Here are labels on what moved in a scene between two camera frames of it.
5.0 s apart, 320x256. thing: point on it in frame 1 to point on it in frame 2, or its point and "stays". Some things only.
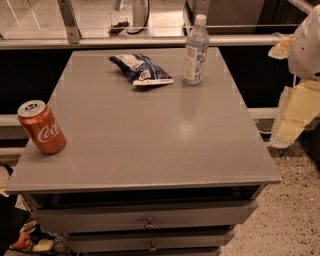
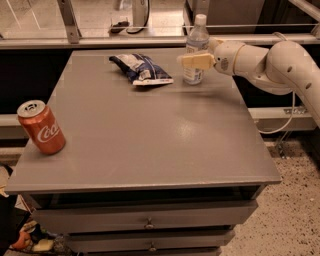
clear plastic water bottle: [197, 52] stays
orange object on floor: [22, 240] stays
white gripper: [305, 50] to [224, 60]
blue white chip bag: [141, 70] stays
